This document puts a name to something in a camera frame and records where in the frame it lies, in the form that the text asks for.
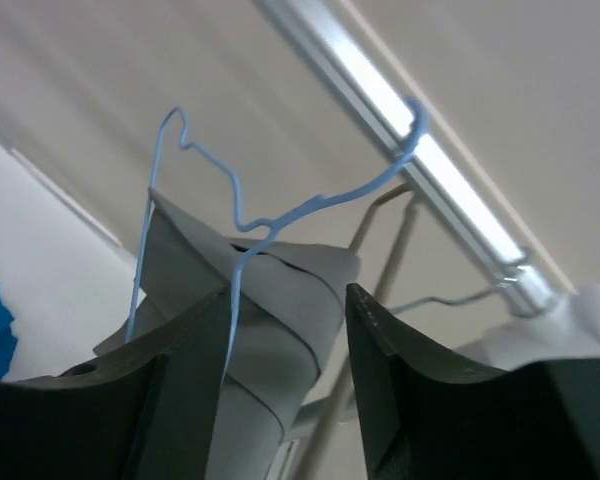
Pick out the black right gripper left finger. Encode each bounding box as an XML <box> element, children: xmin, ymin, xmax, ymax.
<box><xmin>0</xmin><ymin>289</ymin><xmax>231</xmax><ymax>479</ymax></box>

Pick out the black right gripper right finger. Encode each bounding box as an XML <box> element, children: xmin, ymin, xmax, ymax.
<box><xmin>346</xmin><ymin>284</ymin><xmax>600</xmax><ymax>479</ymax></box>

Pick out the light blue wire hanger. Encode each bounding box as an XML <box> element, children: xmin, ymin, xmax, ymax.
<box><xmin>147</xmin><ymin>97</ymin><xmax>429</xmax><ymax>367</ymax></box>

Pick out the beige hanger right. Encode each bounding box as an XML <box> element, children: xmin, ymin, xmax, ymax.
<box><xmin>350</xmin><ymin>184</ymin><xmax>421</xmax><ymax>303</ymax></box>

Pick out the grey pleated garment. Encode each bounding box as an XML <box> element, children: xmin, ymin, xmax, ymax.
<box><xmin>94</xmin><ymin>191</ymin><xmax>360</xmax><ymax>479</ymax></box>

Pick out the silver clothes rack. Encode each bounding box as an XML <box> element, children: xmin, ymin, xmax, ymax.
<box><xmin>255</xmin><ymin>1</ymin><xmax>600</xmax><ymax>370</ymax></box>

